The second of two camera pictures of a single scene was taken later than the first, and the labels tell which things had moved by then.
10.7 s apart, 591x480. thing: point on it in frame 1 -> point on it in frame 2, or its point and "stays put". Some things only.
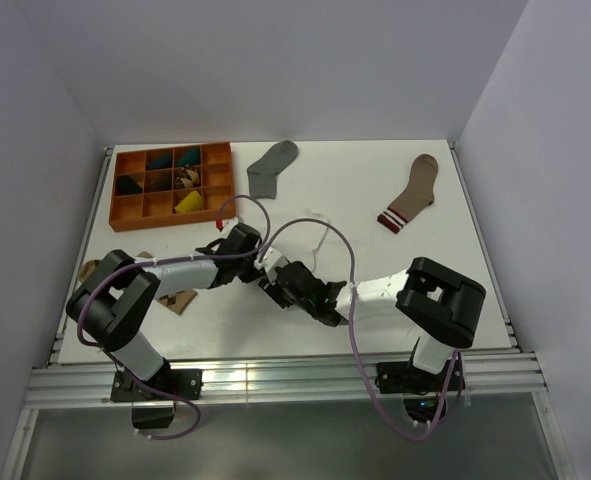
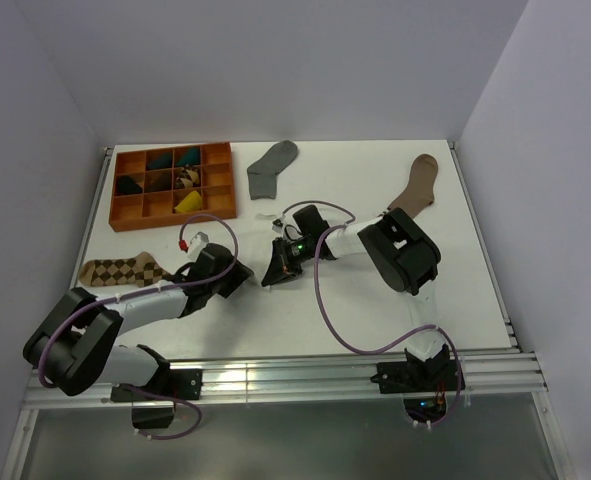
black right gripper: (274, 291) -> (281, 264)
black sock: (126, 185) stays put
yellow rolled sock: (190, 203) stays put
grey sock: (262, 173) stays put
